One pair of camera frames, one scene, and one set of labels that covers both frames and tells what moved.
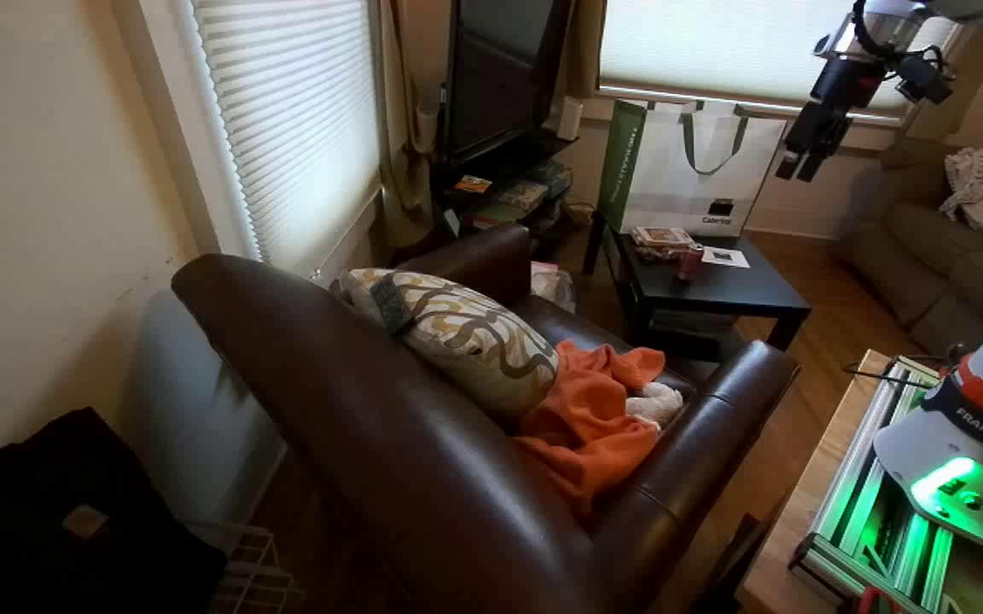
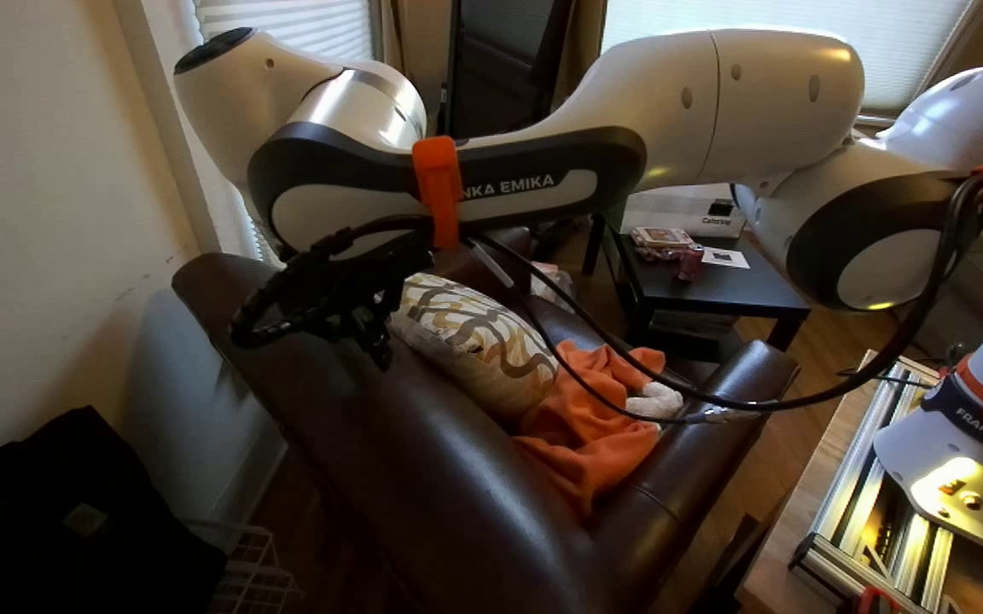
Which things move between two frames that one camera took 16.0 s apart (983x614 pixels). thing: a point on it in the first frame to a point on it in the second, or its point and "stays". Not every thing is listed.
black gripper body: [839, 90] to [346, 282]
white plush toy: [658, 401] stays
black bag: [69, 519] stays
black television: [501, 74] stays
